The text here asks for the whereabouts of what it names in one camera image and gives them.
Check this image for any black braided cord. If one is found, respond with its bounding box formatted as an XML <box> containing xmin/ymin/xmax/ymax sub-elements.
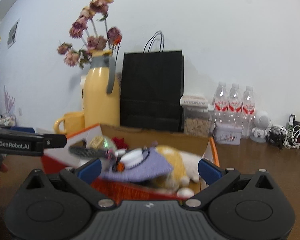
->
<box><xmin>68</xmin><ymin>146</ymin><xmax>111</xmax><ymax>159</ymax></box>

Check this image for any yellow white plush toy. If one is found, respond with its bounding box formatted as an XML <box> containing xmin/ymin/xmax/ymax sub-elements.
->
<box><xmin>151</xmin><ymin>145</ymin><xmax>201</xmax><ymax>192</ymax></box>

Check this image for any iridescent plastic wrap bundle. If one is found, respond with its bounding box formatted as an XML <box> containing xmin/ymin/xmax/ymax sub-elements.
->
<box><xmin>88</xmin><ymin>135</ymin><xmax>117</xmax><ymax>158</ymax></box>

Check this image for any red fabric rose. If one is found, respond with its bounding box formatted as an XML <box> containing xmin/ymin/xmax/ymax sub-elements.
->
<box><xmin>111</xmin><ymin>137</ymin><xmax>129</xmax><ymax>150</ymax></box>

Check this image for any white round compact case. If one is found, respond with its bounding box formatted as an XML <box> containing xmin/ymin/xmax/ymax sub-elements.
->
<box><xmin>113</xmin><ymin>148</ymin><xmax>149</xmax><ymax>172</ymax></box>

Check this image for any purple woven drawstring pouch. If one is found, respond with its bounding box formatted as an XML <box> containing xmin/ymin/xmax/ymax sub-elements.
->
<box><xmin>100</xmin><ymin>147</ymin><xmax>172</xmax><ymax>183</ymax></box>

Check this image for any white tin box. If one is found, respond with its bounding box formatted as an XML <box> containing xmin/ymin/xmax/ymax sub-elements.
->
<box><xmin>213</xmin><ymin>122</ymin><xmax>242</xmax><ymax>145</ymax></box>

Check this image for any red cardboard fruit box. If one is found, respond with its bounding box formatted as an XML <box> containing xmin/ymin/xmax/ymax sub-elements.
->
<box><xmin>41</xmin><ymin>123</ymin><xmax>220</xmax><ymax>201</ymax></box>

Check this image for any yellow ceramic mug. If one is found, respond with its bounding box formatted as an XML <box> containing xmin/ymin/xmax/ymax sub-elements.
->
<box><xmin>53</xmin><ymin>111</ymin><xmax>85</xmax><ymax>134</ymax></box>

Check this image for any clear container with seeds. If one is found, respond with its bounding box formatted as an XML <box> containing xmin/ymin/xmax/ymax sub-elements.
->
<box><xmin>183</xmin><ymin>106</ymin><xmax>213</xmax><ymax>137</ymax></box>

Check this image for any right water bottle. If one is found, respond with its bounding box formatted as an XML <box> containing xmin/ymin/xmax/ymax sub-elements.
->
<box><xmin>242</xmin><ymin>86</ymin><xmax>255</xmax><ymax>139</ymax></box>

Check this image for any water bottle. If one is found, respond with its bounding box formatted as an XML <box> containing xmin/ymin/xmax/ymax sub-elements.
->
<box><xmin>228</xmin><ymin>83</ymin><xmax>242</xmax><ymax>125</ymax></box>
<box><xmin>212</xmin><ymin>82</ymin><xmax>229</xmax><ymax>130</ymax></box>
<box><xmin>242</xmin><ymin>86</ymin><xmax>255</xmax><ymax>139</ymax></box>

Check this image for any small white robot figurine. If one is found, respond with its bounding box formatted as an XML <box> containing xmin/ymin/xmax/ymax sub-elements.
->
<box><xmin>249</xmin><ymin>111</ymin><xmax>270</xmax><ymax>143</ymax></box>

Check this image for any middle water bottle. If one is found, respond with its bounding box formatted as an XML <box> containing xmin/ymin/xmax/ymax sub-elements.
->
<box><xmin>228</xmin><ymin>83</ymin><xmax>242</xmax><ymax>125</ymax></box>

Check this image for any flat white box on container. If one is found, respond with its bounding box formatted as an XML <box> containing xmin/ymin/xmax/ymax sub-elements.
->
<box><xmin>180</xmin><ymin>95</ymin><xmax>209</xmax><ymax>108</ymax></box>

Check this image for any left water bottle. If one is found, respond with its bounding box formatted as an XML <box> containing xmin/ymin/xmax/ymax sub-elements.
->
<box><xmin>212</xmin><ymin>82</ymin><xmax>229</xmax><ymax>130</ymax></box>

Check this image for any yellow thermos jug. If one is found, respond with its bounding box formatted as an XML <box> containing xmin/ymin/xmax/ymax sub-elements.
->
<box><xmin>83</xmin><ymin>50</ymin><xmax>120</xmax><ymax>127</ymax></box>

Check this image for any white milk carton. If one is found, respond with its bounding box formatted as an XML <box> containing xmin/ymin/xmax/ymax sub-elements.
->
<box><xmin>80</xmin><ymin>75</ymin><xmax>87</xmax><ymax>111</ymax></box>

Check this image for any black paper shopping bag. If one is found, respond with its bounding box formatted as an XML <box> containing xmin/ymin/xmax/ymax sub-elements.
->
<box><xmin>120</xmin><ymin>31</ymin><xmax>184</xmax><ymax>132</ymax></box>

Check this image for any dried pink rose bouquet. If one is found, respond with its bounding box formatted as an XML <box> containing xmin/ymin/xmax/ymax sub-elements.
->
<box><xmin>57</xmin><ymin>0</ymin><xmax>122</xmax><ymax>69</ymax></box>

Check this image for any tangled cables pile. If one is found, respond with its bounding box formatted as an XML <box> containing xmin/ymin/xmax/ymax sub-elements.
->
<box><xmin>266</xmin><ymin>114</ymin><xmax>300</xmax><ymax>151</ymax></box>

